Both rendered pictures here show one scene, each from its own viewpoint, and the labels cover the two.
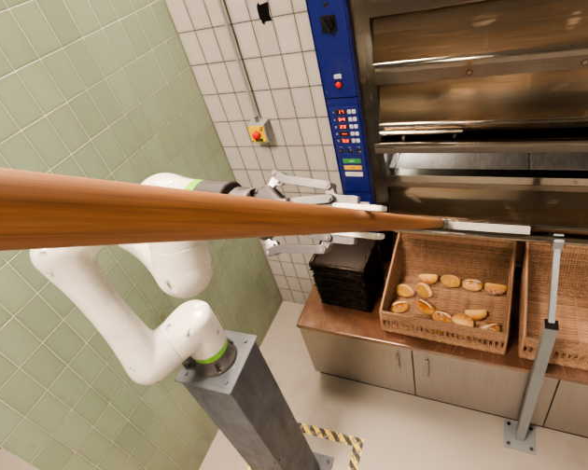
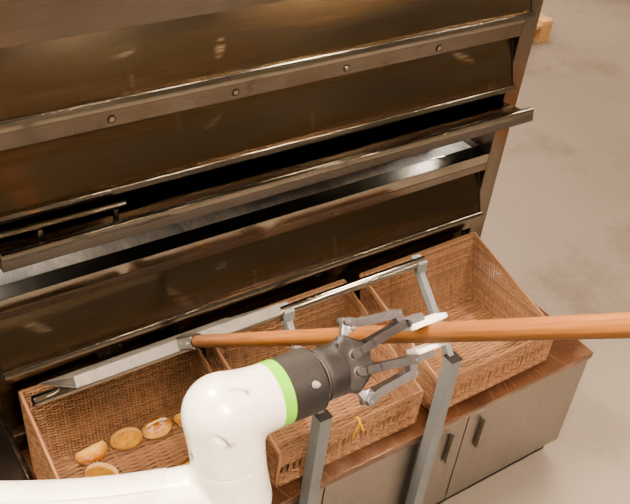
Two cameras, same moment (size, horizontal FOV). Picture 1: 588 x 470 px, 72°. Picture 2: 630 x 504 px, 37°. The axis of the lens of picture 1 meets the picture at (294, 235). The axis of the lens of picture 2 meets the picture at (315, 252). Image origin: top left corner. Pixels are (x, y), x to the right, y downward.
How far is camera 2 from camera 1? 117 cm
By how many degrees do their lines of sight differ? 56
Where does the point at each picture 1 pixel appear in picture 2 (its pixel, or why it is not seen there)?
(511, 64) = (161, 103)
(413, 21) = (25, 57)
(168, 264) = (258, 484)
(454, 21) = (84, 54)
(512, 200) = (176, 281)
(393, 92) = not seen: outside the picture
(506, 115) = (164, 168)
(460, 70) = (99, 118)
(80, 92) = not seen: outside the picture
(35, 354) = not seen: outside the picture
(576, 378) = (339, 472)
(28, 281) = not seen: outside the picture
